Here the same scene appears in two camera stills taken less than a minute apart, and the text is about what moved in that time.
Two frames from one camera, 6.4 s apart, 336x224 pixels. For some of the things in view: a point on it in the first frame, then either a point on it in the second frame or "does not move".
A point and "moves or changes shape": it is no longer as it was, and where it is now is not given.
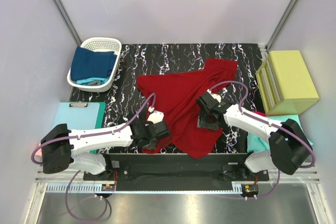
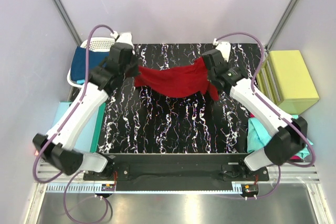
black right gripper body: [204, 120] → [224, 62]
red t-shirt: [176, 97] moves or changes shape
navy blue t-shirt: [88, 64] does not move
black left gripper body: [163, 130] → [130, 64]
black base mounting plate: [176, 172] does not move
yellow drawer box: [286, 85] does not move
